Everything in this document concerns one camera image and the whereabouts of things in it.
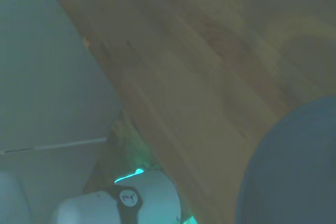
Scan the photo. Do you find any blue-green round plate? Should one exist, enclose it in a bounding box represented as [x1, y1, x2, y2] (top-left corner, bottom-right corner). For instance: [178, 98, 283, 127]
[235, 95, 336, 224]

